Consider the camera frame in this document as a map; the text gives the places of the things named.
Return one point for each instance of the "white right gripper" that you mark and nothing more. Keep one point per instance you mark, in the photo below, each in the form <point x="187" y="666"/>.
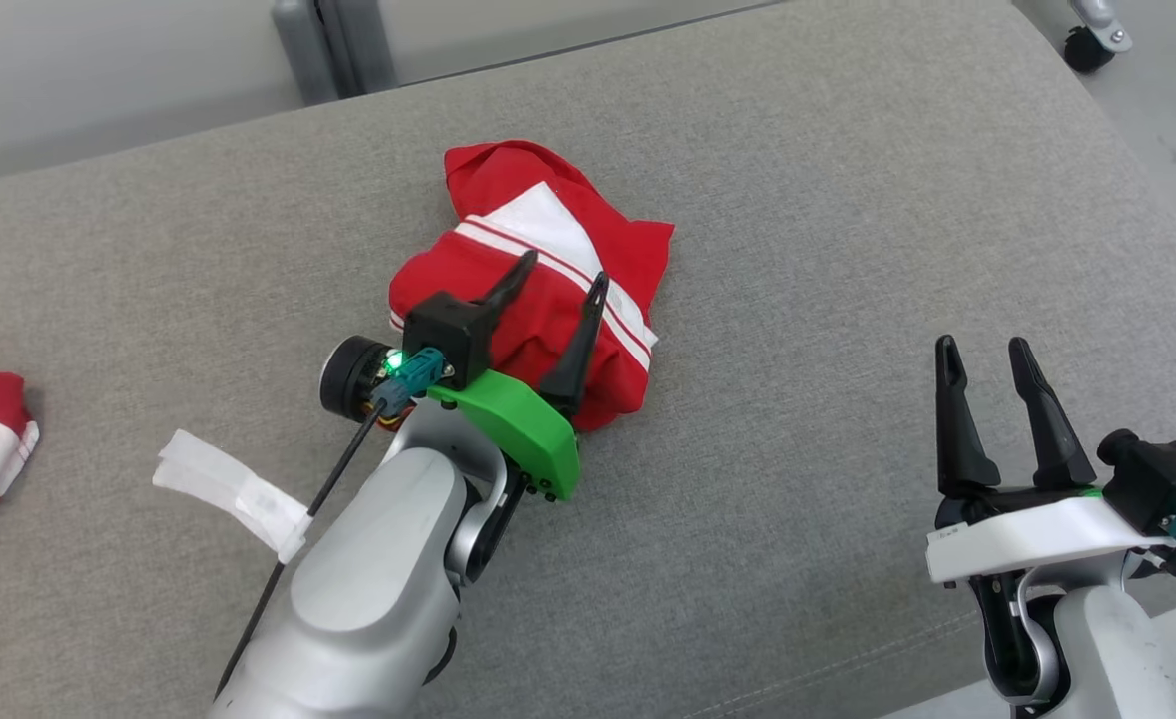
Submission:
<point x="1027" y="534"/>

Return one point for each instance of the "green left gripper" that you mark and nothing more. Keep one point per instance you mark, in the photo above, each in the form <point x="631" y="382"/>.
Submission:
<point x="528" y="429"/>

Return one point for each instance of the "red basketball jersey white sleeves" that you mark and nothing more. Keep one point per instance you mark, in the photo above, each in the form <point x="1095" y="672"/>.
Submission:
<point x="508" y="175"/>

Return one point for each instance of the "black cylindrical left gripper motor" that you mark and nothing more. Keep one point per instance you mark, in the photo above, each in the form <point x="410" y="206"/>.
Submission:
<point x="348" y="377"/>

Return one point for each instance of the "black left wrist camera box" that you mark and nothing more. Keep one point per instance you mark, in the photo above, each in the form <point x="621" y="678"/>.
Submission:
<point x="448" y="325"/>

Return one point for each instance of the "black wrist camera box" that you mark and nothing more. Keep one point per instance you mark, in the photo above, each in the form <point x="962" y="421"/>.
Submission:
<point x="1162" y="479"/>
<point x="448" y="325"/>

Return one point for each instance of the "teal left camera connector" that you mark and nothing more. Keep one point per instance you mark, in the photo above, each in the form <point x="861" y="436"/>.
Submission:
<point x="410" y="379"/>

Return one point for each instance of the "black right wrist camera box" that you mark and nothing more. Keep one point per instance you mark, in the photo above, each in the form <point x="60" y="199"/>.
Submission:
<point x="1162" y="479"/>

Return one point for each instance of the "grey partition post with feet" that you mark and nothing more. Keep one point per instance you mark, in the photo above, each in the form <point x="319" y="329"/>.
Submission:
<point x="298" y="50"/>

